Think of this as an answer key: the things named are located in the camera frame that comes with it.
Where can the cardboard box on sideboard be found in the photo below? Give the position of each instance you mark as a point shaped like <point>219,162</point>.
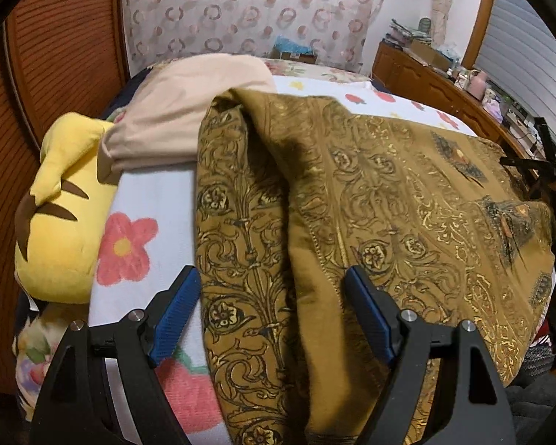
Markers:
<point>429,55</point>

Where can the stack of papers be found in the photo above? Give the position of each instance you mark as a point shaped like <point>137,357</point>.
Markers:
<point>402,36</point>

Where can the yellow plush toy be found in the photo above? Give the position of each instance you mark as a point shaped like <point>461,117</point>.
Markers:
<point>60,221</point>

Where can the pink kettle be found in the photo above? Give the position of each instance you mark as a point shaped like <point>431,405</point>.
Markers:
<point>477,84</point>

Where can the floral rose bedspread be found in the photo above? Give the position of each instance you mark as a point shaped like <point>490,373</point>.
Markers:
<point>315,69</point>

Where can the cardboard box blue contents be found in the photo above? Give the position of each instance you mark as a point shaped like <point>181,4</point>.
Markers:
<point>286,49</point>

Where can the wooden sideboard cabinet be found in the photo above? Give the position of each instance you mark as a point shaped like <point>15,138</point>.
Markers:
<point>405,76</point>

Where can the grey window blind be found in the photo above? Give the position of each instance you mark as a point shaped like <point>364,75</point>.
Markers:
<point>518,53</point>

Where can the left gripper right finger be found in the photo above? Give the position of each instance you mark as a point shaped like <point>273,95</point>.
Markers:
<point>469,404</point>

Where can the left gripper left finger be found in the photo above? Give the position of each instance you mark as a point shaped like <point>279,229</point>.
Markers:
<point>75,405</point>

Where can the pink circle pattern curtain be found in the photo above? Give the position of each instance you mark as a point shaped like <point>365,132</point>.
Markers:
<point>334,30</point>

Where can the beige folded cloth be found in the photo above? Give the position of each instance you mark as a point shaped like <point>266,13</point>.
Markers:
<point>160,125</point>

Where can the mustard gold patterned garment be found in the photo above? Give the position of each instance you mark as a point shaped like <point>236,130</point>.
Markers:
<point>290,192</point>

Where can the white strawberry flower blanket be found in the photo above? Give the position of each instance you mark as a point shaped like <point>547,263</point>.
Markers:
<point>150,236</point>

